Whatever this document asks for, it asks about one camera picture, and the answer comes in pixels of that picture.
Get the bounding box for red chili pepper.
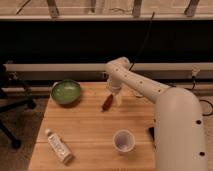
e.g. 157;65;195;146
102;95;113;111

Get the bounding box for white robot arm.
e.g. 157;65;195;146
105;57;208;171

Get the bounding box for white paper cup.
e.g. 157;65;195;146
112;129;135;154

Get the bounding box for black smartphone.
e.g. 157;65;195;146
148;127;155;147

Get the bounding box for green bowl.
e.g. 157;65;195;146
51;79;81;105

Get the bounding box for black office chair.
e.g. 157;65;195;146
0;64;36;149

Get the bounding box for black floor cable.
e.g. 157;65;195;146
168;75;213;117

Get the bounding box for black hanging cable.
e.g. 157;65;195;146
128;11;156;72

